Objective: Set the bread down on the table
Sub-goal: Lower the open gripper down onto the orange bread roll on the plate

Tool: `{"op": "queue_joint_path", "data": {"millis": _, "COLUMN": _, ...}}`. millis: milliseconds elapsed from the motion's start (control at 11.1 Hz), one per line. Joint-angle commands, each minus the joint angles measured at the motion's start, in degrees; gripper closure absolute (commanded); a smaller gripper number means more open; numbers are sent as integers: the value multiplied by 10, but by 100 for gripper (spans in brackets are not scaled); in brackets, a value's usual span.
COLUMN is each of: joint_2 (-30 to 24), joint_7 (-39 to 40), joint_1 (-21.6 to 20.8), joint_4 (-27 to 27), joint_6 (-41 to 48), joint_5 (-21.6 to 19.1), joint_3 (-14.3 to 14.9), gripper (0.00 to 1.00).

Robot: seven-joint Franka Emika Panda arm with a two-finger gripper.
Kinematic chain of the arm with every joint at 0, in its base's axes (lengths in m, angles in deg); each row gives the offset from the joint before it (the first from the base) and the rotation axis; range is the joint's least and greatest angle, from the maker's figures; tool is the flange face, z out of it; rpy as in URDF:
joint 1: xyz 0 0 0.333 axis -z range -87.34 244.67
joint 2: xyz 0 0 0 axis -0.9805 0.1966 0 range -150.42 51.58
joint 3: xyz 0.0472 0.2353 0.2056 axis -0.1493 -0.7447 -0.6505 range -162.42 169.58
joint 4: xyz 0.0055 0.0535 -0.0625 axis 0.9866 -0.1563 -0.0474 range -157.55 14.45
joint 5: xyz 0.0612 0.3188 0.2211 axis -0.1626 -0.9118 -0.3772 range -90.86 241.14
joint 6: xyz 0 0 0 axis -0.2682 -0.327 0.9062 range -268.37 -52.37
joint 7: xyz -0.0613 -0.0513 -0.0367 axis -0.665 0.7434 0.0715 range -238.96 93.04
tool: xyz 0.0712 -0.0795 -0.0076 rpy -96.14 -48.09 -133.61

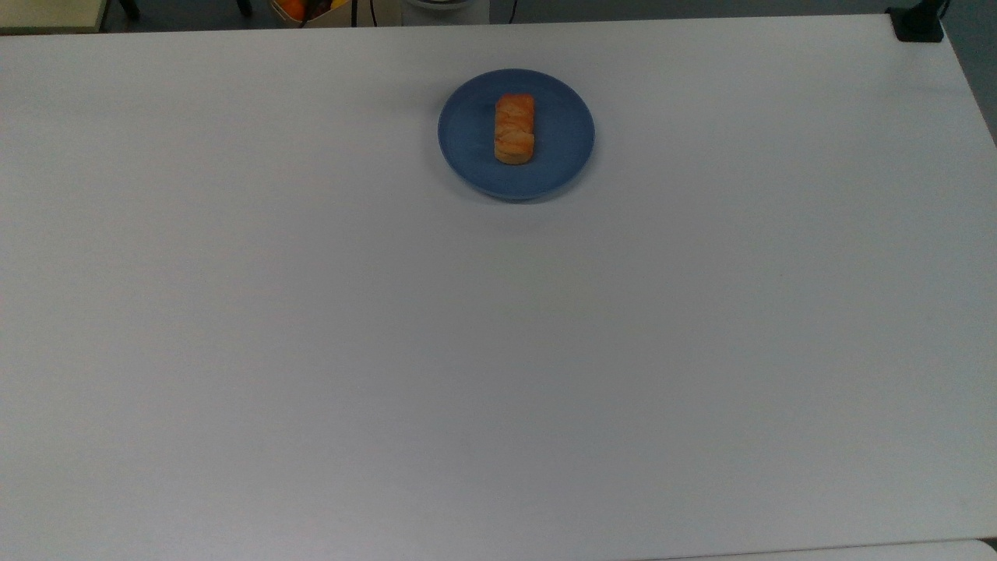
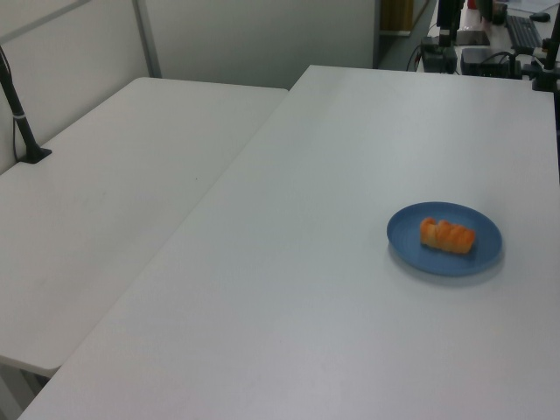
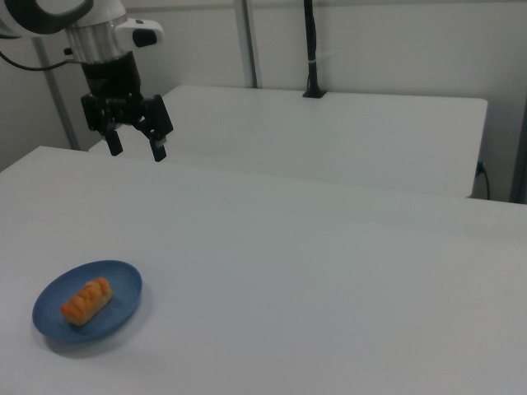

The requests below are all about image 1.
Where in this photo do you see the basket with orange fruit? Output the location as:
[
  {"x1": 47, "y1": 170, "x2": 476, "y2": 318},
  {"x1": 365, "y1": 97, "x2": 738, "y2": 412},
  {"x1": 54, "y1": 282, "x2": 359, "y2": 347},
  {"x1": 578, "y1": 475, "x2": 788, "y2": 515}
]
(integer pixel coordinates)
[{"x1": 270, "y1": 0, "x2": 351, "y2": 29}]

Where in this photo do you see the orange-brown bread piece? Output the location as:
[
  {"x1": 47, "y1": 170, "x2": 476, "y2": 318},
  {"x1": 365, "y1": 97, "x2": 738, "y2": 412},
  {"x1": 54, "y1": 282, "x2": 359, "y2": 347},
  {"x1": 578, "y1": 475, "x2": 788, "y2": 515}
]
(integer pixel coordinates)
[{"x1": 494, "y1": 93, "x2": 537, "y2": 166}]

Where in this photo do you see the blue round plate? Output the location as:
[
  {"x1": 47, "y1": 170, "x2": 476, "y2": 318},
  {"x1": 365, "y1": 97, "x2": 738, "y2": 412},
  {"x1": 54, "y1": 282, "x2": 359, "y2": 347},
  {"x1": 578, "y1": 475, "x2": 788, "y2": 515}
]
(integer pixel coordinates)
[{"x1": 437, "y1": 69, "x2": 596, "y2": 201}]

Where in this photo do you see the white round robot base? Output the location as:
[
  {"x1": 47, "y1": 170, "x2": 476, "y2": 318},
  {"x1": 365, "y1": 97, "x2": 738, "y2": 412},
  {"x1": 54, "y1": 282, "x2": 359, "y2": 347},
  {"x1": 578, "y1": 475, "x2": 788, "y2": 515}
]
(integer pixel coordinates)
[{"x1": 400, "y1": 0, "x2": 491, "y2": 26}]

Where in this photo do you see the cream box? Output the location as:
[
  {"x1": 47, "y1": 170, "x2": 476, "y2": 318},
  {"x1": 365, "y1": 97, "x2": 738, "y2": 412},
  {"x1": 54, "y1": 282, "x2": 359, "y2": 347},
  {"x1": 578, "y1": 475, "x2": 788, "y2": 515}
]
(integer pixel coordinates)
[{"x1": 0, "y1": 0, "x2": 109, "y2": 34}]

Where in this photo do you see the black clamp block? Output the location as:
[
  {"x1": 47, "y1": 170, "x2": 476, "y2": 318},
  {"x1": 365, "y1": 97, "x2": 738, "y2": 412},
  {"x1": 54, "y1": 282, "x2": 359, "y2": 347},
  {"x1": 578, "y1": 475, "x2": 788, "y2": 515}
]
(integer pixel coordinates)
[{"x1": 886, "y1": 0, "x2": 946, "y2": 44}]

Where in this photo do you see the white adjoining table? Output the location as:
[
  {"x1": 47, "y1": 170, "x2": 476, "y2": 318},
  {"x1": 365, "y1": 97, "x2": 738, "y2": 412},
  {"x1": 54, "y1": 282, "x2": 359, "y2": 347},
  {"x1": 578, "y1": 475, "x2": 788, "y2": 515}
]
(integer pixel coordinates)
[{"x1": 646, "y1": 538, "x2": 997, "y2": 561}]

